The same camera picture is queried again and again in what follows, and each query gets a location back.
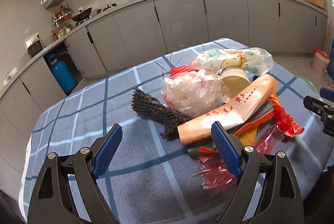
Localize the red twisted plastic bag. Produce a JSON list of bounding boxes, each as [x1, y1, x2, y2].
[[269, 92, 305, 138]]

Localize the pink clear plastic wrapper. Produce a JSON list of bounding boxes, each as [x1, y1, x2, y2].
[[189, 125, 284, 193]]

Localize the green printed plastic bag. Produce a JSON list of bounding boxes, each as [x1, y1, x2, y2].
[[191, 48, 274, 76]]

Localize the white paper cup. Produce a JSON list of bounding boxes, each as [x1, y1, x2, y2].
[[220, 68, 251, 101]]

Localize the orange printed wrapper tube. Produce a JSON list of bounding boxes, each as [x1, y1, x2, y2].
[[177, 74, 277, 145]]

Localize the clear plastic bag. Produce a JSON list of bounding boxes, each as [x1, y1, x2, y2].
[[161, 69, 231, 118]]

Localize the black foam net sleeve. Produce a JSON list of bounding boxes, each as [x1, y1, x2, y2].
[[131, 88, 191, 141]]

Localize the red foam net sleeve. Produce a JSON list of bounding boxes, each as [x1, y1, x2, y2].
[[169, 65, 197, 78]]

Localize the orange red snack wrapper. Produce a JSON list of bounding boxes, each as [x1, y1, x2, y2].
[[186, 102, 275, 163]]

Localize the grey kitchen counter cabinets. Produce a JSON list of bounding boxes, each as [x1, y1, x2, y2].
[[1, 0, 328, 199]]

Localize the pink bucket with red bag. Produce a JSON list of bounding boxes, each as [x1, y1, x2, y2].
[[312, 48, 330, 76]]

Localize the blue checked tablecloth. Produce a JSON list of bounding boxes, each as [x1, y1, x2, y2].
[[19, 39, 333, 223]]

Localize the blue gas cylinder in cabinet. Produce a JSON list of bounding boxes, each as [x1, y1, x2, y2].
[[47, 53, 76, 95]]

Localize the dark rice cooker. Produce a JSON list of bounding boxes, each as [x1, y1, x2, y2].
[[25, 39, 43, 58]]

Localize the spice rack with bottles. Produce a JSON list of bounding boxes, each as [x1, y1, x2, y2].
[[52, 3, 73, 40]]

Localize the black wok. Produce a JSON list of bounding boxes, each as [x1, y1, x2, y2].
[[64, 8, 92, 22]]

